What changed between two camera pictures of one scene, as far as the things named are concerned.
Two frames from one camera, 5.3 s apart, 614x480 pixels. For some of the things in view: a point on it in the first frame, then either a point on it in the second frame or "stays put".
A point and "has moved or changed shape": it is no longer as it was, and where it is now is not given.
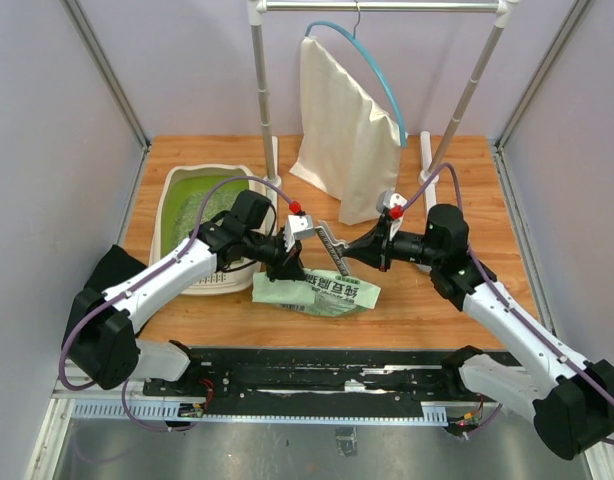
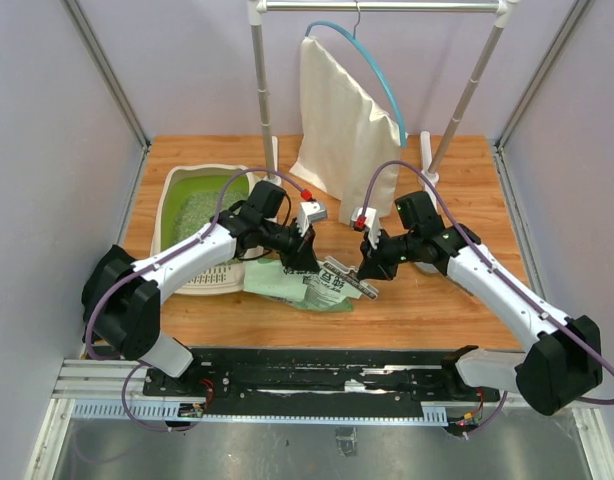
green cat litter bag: (318, 292) has moved or changed shape
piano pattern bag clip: (333, 245) to (349, 274)
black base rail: (311, 380) stays put
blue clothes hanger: (352, 36) stays put
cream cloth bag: (349, 147) stays put
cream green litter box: (187, 197) stays put
